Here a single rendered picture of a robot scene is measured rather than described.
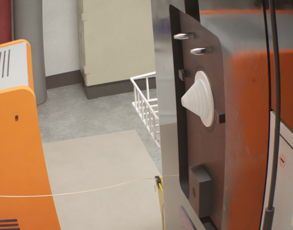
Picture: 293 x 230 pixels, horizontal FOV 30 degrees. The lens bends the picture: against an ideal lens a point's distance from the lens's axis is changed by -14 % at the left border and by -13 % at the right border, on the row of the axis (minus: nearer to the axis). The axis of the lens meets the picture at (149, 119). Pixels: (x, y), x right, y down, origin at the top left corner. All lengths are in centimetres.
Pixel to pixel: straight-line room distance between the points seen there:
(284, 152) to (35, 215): 72
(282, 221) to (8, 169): 67
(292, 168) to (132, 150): 126
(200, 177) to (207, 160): 2
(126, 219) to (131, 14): 257
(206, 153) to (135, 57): 320
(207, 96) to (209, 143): 6
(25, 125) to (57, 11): 312
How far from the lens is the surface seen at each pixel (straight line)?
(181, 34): 67
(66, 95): 408
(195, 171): 72
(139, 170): 156
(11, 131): 101
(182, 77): 72
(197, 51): 62
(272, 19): 39
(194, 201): 73
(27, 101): 99
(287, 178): 44
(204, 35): 63
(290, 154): 43
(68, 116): 374
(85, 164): 161
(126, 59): 388
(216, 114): 61
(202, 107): 66
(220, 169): 66
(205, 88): 65
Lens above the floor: 146
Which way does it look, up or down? 24 degrees down
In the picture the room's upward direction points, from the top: 4 degrees counter-clockwise
